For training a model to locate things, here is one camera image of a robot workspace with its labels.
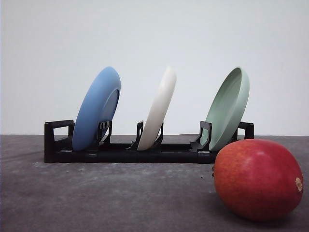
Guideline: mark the white plate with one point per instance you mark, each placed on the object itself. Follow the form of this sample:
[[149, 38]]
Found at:
[[158, 109]]

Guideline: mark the red pomegranate fruit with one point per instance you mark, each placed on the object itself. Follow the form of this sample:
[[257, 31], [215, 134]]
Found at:
[[258, 180]]

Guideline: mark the blue plate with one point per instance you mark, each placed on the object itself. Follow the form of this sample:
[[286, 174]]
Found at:
[[99, 104]]

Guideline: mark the green plate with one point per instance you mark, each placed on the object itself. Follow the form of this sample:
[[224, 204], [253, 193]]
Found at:
[[226, 108]]

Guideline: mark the black dish rack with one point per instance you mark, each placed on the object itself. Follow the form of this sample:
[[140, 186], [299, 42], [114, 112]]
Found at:
[[59, 145]]

